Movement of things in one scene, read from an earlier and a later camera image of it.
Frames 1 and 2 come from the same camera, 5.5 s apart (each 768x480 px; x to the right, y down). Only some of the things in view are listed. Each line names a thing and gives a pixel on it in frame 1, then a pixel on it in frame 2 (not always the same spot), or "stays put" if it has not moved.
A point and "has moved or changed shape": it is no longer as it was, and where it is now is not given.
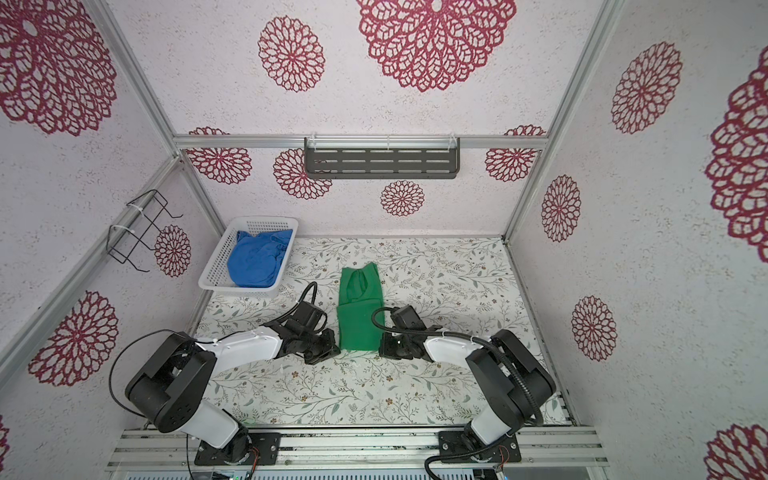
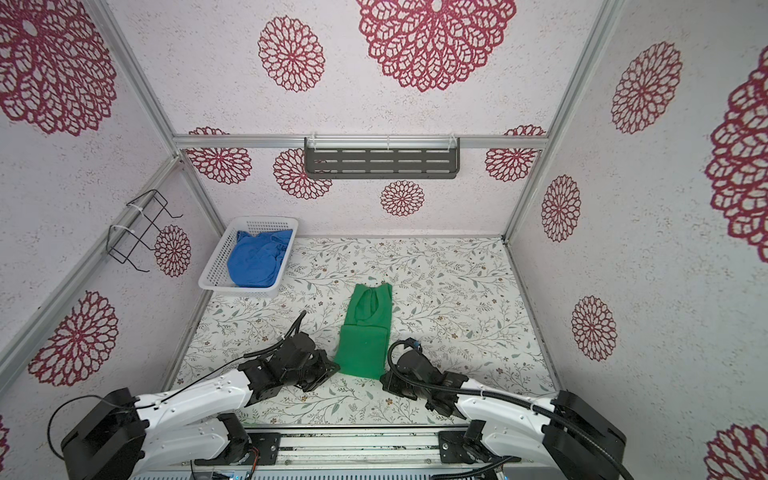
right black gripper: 385,350 -> 390,385
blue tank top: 255,260 stays put
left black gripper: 331,348 -> 326,370
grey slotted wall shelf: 377,157 stays put
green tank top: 360,313 has moved or changed shape
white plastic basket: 218,279 stays put
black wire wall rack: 121,241 stays put
